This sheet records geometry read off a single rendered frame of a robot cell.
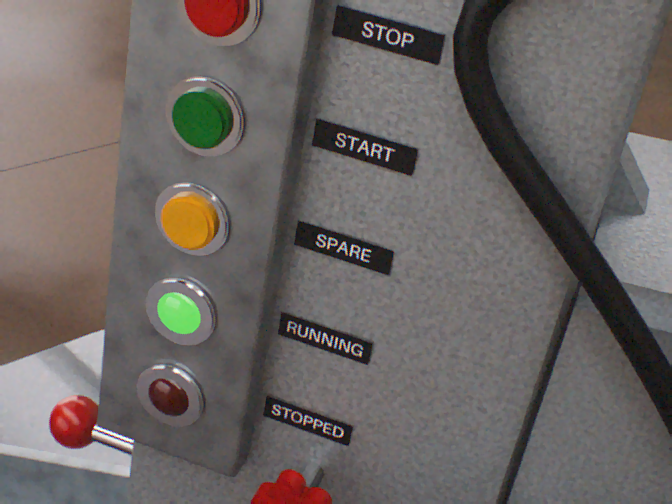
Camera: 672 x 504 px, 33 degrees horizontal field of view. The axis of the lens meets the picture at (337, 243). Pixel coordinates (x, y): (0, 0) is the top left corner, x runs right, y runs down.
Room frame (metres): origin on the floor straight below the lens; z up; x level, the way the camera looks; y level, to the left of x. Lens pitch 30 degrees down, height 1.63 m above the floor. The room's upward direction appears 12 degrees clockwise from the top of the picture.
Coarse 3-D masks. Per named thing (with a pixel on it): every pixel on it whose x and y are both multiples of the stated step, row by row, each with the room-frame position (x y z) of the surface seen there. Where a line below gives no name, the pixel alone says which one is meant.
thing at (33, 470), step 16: (0, 448) 0.66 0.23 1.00; (16, 448) 0.66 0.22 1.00; (0, 464) 0.65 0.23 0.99; (16, 464) 0.65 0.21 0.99; (32, 464) 0.64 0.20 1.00; (48, 464) 0.64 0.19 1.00; (64, 464) 0.64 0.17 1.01; (80, 464) 0.64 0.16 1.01; (96, 464) 0.64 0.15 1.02; (112, 464) 0.64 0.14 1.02; (0, 480) 0.65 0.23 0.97; (16, 480) 0.65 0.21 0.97; (32, 480) 0.64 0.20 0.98; (48, 480) 0.64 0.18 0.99; (64, 480) 0.64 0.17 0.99; (80, 480) 0.63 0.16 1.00; (96, 480) 0.63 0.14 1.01; (112, 480) 0.63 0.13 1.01; (128, 480) 0.63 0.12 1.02; (0, 496) 0.65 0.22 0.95; (16, 496) 0.65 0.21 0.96; (32, 496) 0.64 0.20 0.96; (48, 496) 0.64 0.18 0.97; (64, 496) 0.64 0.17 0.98; (80, 496) 0.63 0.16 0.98; (96, 496) 0.63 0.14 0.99; (112, 496) 0.63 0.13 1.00
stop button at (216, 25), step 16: (192, 0) 0.43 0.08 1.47; (208, 0) 0.43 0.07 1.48; (224, 0) 0.42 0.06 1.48; (240, 0) 0.42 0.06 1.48; (192, 16) 0.43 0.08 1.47; (208, 16) 0.43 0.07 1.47; (224, 16) 0.42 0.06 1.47; (240, 16) 0.42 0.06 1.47; (208, 32) 0.43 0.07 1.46; (224, 32) 0.43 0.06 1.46
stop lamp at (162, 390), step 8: (152, 384) 0.43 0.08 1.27; (160, 384) 0.43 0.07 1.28; (168, 384) 0.43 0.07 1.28; (176, 384) 0.43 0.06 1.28; (152, 392) 0.43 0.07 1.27; (160, 392) 0.43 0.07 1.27; (168, 392) 0.43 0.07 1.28; (176, 392) 0.43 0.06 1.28; (184, 392) 0.43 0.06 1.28; (152, 400) 0.43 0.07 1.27; (160, 400) 0.43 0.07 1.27; (168, 400) 0.43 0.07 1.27; (176, 400) 0.43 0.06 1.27; (184, 400) 0.43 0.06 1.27; (160, 408) 0.43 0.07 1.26; (168, 408) 0.43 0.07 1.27; (176, 408) 0.43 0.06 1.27; (184, 408) 0.43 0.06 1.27
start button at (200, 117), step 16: (192, 96) 0.43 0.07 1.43; (208, 96) 0.43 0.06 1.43; (176, 112) 0.43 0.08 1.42; (192, 112) 0.43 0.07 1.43; (208, 112) 0.42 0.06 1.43; (224, 112) 0.42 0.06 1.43; (176, 128) 0.43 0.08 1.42; (192, 128) 0.43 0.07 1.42; (208, 128) 0.42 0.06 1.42; (224, 128) 0.42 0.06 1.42; (192, 144) 0.43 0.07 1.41; (208, 144) 0.42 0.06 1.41
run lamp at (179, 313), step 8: (168, 296) 0.43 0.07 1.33; (176, 296) 0.43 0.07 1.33; (184, 296) 0.43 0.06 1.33; (160, 304) 0.43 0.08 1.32; (168, 304) 0.43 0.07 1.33; (176, 304) 0.43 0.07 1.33; (184, 304) 0.43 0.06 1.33; (192, 304) 0.43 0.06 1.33; (160, 312) 0.43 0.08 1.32; (168, 312) 0.43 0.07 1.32; (176, 312) 0.43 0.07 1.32; (184, 312) 0.43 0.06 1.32; (192, 312) 0.43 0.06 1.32; (168, 320) 0.43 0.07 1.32; (176, 320) 0.43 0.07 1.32; (184, 320) 0.43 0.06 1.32; (192, 320) 0.43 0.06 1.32; (176, 328) 0.43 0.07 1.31; (184, 328) 0.43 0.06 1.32; (192, 328) 0.43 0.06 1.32
